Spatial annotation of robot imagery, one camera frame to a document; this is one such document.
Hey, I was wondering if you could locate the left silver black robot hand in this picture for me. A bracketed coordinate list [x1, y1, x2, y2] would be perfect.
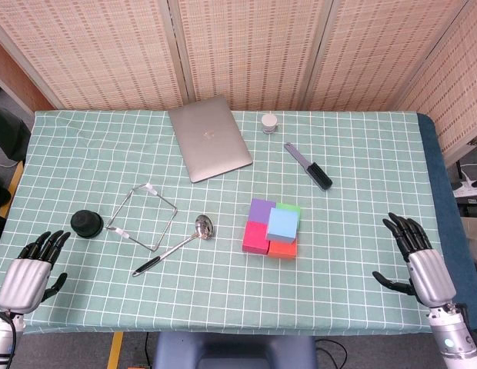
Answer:
[0, 229, 72, 314]

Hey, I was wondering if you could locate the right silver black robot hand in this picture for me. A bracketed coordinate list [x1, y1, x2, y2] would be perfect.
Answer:
[372, 211, 458, 308]

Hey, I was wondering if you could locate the orange cube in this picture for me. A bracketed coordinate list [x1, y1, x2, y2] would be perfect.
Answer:
[267, 238, 299, 260]

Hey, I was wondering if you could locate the light blue cube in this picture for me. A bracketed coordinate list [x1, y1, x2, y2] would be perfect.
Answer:
[265, 208, 303, 244]

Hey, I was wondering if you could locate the pink cube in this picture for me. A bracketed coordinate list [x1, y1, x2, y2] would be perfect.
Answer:
[242, 221, 271, 255]

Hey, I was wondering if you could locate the purple cube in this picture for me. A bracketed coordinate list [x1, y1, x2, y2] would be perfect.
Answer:
[248, 198, 277, 225]

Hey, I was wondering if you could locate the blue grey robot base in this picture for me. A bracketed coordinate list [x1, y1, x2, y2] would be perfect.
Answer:
[152, 331, 319, 369]

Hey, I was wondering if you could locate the black round lid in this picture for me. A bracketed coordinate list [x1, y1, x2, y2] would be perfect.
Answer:
[70, 210, 105, 239]

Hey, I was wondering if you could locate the green checked tablecloth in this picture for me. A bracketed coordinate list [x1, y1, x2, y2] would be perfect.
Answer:
[0, 110, 443, 335]

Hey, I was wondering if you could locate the white power strip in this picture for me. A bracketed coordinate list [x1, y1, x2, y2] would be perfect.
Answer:
[452, 168, 477, 199]

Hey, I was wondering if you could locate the green cube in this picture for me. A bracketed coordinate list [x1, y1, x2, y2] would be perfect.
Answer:
[275, 202, 302, 217]

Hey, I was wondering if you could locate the grey brush with black bristles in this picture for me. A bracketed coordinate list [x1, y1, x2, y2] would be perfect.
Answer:
[283, 141, 334, 191]

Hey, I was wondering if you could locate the woven bamboo screen panel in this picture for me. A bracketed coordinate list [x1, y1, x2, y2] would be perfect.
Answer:
[394, 0, 477, 166]
[0, 0, 195, 111]
[176, 0, 334, 112]
[303, 0, 477, 112]

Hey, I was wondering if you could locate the small white jar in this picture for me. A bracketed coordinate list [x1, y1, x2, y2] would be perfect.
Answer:
[260, 113, 280, 135]

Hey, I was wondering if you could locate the closed grey laptop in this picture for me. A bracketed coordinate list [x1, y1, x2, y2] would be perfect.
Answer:
[168, 95, 254, 184]

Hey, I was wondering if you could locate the metal wire stand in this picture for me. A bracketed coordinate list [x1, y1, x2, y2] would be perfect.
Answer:
[105, 183, 178, 253]

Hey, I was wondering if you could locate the steel ladle with black handle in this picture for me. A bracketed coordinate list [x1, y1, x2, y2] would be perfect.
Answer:
[132, 214, 215, 278]

